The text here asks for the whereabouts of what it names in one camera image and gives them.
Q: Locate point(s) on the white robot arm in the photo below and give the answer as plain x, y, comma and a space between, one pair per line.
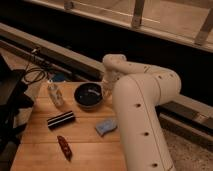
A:
136, 90

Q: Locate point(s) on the dark ceramic bowl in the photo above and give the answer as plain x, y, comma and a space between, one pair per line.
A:
88, 95

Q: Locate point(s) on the clear plastic bottle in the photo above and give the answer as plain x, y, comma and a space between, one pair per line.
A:
55, 94

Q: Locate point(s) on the red chili pepper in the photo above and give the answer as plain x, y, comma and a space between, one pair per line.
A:
65, 147

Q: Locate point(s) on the blue object behind table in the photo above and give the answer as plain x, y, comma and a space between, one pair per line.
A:
58, 78

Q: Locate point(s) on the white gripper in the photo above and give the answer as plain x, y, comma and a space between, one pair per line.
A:
108, 81

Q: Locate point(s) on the black white striped box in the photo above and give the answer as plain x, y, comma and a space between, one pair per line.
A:
61, 119

